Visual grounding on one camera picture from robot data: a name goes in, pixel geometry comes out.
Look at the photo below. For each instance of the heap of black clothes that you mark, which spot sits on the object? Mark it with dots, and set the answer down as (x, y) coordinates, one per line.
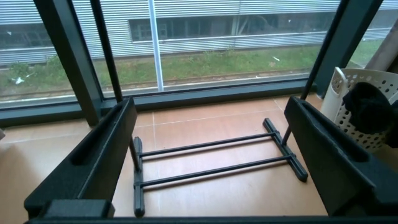
(370, 109)

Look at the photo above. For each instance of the black clothes rack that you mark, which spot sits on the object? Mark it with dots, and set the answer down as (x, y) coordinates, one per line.
(139, 202)

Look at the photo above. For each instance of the white laundry basket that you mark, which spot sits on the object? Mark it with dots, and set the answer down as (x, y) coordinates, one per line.
(332, 99)

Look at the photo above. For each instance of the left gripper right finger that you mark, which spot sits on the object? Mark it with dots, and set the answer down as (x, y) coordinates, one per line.
(329, 174)

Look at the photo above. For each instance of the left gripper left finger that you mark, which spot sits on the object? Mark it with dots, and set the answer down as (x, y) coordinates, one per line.
(109, 161)

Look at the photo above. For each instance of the window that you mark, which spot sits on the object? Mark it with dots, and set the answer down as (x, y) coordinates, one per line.
(217, 62)

